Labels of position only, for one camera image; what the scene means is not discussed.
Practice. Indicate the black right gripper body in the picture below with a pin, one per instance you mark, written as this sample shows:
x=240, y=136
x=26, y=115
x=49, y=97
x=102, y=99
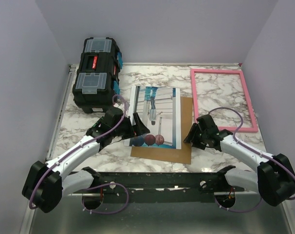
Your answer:
x=201, y=142

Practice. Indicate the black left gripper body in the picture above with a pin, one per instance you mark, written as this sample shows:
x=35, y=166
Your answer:
x=125, y=129

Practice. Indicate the brown fibreboard backing board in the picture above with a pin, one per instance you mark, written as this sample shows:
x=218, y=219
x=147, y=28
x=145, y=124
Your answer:
x=182, y=155

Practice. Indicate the printed lantern photo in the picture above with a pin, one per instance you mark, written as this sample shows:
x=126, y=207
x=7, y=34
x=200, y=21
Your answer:
x=159, y=109

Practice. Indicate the pink picture frame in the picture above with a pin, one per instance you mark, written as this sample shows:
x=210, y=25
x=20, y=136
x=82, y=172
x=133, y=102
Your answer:
x=193, y=71

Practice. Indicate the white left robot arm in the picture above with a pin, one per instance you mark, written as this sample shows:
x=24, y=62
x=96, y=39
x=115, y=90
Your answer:
x=48, y=182

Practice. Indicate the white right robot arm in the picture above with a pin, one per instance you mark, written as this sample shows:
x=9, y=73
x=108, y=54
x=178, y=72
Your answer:
x=271, y=176

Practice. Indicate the black plastic toolbox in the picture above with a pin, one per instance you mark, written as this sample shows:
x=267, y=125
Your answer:
x=97, y=79

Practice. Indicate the black mounting base rail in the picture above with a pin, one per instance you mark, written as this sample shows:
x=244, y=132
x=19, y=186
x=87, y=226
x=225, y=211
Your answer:
x=159, y=187

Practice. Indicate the aluminium table rail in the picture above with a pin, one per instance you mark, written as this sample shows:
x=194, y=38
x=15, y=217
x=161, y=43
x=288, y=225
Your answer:
x=51, y=138

